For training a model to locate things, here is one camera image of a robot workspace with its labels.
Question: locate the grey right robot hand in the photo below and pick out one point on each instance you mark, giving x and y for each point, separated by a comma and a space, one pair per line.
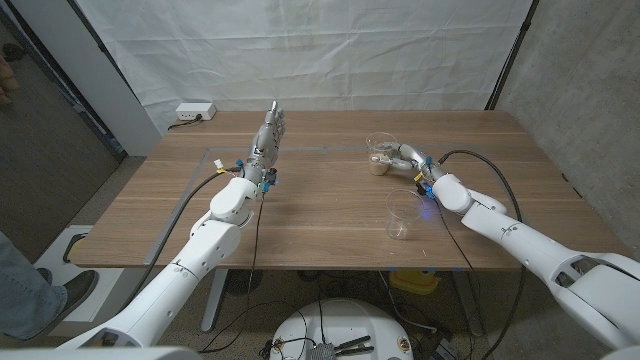
415, 157

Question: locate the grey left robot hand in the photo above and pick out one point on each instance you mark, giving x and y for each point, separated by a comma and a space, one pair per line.
265, 145

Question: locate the clear plastic cup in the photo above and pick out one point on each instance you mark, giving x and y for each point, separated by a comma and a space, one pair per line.
380, 142
404, 215

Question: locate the brown sugar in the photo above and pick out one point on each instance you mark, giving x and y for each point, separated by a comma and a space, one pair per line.
378, 169

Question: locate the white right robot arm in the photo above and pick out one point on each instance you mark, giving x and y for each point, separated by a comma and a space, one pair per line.
525, 240

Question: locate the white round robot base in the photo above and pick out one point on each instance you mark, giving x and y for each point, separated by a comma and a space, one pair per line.
345, 320

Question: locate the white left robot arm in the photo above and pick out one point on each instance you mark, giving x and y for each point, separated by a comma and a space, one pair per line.
200, 250

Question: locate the grey tape outline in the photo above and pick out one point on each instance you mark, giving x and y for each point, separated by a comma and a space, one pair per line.
320, 148

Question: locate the white power strip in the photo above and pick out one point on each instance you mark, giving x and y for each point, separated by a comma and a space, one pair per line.
195, 111

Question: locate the white backdrop cloth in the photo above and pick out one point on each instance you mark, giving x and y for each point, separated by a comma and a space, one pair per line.
300, 50

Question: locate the yellow object under table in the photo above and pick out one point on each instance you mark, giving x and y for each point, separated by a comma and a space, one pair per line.
412, 282

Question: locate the black round floor base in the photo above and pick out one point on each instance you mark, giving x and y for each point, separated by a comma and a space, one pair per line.
244, 281

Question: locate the black backdrop stand pole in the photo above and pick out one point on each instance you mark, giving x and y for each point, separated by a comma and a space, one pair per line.
512, 55

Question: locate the white table leg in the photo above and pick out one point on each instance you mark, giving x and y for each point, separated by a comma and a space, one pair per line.
215, 300

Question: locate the black pliers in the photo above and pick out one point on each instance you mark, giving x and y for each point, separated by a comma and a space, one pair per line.
352, 345

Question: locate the black shoe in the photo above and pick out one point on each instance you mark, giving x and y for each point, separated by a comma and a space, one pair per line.
77, 290

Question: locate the white floor plate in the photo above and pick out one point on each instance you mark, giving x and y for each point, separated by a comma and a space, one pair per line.
50, 260

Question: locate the brown blurry object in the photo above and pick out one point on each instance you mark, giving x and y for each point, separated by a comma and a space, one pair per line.
6, 80

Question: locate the person's leg in jeans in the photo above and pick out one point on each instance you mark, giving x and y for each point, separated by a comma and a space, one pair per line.
20, 300

